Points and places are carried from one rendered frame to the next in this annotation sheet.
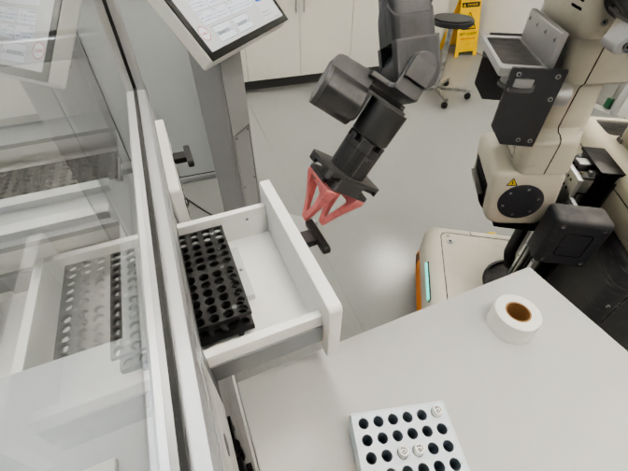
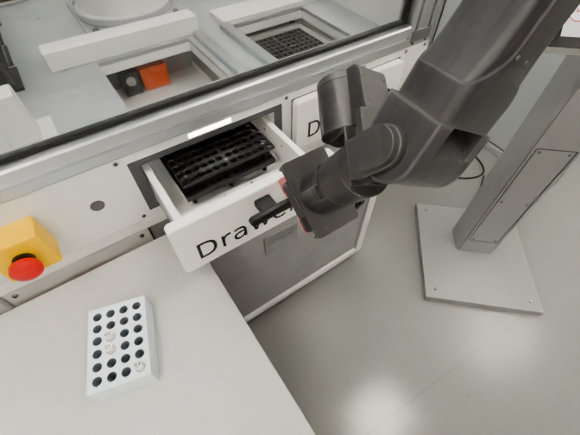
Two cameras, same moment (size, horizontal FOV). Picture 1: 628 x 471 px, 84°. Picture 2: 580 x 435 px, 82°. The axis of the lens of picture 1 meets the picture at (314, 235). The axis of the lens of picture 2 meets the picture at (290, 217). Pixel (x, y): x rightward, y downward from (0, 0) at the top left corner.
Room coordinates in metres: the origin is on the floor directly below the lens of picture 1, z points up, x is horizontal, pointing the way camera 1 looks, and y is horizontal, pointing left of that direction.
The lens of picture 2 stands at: (0.35, -0.32, 1.29)
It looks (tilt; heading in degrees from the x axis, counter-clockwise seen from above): 52 degrees down; 79
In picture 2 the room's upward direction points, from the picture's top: straight up
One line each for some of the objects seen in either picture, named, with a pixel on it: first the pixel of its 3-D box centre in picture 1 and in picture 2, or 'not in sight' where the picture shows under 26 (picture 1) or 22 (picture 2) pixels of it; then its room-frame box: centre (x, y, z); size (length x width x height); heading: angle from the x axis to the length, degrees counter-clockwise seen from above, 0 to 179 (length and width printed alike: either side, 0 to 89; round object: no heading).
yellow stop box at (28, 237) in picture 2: not in sight; (22, 250); (0.01, 0.02, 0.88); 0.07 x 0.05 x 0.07; 23
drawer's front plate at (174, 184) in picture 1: (173, 173); (349, 103); (0.60, 0.29, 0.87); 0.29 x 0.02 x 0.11; 23
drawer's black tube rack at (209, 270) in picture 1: (160, 301); (205, 144); (0.29, 0.21, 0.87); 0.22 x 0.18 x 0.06; 113
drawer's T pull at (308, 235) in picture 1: (309, 237); (267, 206); (0.38, 0.01, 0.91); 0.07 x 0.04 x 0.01; 23
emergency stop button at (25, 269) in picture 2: not in sight; (26, 267); (0.02, -0.01, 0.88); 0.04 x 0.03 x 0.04; 23
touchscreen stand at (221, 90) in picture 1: (243, 154); (535, 174); (1.30, 0.30, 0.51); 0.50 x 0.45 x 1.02; 70
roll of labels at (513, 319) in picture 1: (513, 319); not in sight; (0.32, -0.33, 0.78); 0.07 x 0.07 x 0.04
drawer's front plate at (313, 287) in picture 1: (293, 257); (259, 209); (0.37, 0.03, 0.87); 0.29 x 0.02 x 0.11; 23
